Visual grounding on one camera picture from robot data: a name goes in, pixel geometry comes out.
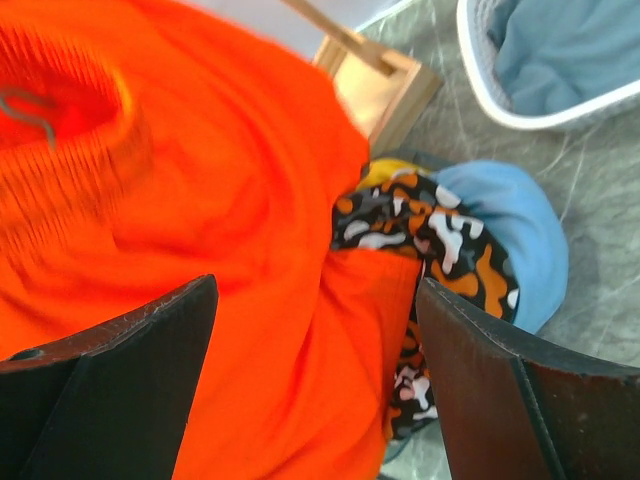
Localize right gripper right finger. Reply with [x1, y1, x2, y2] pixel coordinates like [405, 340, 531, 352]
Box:
[416, 279, 639, 479]

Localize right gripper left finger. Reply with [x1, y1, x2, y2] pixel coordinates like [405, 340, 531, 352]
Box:
[1, 275, 218, 479]

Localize green hanger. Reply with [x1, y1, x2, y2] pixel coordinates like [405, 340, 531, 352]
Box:
[1, 88, 57, 149]

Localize patterned black orange shorts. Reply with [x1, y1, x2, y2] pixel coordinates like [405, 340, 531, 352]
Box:
[332, 173, 519, 443]

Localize light blue garment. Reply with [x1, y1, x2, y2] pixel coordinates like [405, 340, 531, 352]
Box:
[431, 160, 569, 334]

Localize wooden clothes rack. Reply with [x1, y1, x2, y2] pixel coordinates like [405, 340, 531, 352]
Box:
[284, 0, 442, 157]

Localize blue-grey cloth in basket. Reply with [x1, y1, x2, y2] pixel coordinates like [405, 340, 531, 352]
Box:
[487, 1, 639, 116]

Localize white plastic basket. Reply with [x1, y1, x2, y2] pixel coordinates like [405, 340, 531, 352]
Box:
[456, 1, 639, 131]

